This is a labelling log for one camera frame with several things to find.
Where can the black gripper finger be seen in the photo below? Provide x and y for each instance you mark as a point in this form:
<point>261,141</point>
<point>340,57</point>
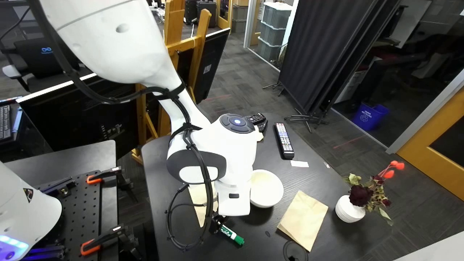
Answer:
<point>217,223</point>

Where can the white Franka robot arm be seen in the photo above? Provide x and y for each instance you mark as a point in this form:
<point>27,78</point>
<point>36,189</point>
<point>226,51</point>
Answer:
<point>116,44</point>

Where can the white bowl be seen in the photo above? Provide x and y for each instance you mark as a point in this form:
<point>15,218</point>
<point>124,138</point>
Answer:
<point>268,189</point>

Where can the black rounded table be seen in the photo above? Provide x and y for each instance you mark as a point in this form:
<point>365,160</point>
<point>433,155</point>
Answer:
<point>261,244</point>

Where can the small white eraser block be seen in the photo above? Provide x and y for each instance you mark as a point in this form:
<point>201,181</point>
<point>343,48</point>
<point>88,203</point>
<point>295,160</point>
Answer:
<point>298,164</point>

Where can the long black remote control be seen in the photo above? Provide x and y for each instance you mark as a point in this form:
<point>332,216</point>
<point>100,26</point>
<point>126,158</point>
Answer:
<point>284,139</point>

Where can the wide black button remote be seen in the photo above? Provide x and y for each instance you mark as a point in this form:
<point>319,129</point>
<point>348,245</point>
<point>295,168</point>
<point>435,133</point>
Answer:
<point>256,118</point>

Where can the small white round vase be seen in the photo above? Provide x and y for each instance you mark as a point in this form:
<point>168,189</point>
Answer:
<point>348,210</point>

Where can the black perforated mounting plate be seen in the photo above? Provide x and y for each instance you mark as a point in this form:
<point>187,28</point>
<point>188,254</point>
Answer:
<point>81,207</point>

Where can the dark red flower bunch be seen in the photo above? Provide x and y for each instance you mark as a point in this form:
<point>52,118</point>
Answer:
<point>371,193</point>

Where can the black desk with white edge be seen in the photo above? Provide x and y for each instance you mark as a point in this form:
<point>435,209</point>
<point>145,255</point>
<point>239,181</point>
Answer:
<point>72,120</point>

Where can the blue plastic bin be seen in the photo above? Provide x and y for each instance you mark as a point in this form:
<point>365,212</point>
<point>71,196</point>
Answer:
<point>369,116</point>

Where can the grey storage drawer stack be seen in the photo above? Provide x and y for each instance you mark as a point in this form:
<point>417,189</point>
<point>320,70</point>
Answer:
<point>275,29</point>

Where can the black curtain partition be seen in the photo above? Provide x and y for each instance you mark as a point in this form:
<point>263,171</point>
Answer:
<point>333,48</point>

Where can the yellow wooden door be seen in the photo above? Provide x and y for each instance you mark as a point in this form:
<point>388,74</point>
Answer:
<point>435,149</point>

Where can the black laptop with blue logo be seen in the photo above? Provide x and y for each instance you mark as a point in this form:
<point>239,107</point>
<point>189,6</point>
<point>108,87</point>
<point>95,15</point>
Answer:
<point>44,54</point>

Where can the wooden chair frame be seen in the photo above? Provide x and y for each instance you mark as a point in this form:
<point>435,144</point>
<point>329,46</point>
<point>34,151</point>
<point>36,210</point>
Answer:
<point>179,45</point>

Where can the grey door frame post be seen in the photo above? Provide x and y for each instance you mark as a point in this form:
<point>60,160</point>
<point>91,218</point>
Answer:
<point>424,116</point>

